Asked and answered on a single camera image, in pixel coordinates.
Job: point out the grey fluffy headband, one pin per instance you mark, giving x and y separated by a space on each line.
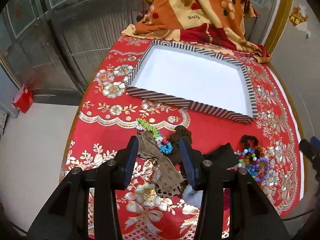
191 195

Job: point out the red gold wall sticker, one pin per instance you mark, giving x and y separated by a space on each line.
297 16

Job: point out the leopard print ribbon bow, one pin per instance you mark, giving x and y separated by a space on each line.
167 172

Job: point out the black headband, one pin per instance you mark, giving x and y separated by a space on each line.
225 155

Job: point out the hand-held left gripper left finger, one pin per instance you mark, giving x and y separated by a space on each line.
131 160

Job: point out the orange red patterned blanket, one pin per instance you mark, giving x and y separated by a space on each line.
175 12

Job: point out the grey metal door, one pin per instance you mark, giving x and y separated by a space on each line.
82 30

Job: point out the striped shallow box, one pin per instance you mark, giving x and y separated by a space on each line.
187 75

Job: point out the brown scrunchie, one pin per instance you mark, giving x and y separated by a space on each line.
175 140

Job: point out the red paper bag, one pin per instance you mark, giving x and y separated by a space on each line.
23 99

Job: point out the black scrunchie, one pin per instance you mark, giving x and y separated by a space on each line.
246 138

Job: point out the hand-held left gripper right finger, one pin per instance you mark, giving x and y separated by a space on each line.
186 160

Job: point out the red embroidered floral tablecloth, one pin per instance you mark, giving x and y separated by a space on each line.
105 135

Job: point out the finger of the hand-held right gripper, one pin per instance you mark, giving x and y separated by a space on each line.
308 148

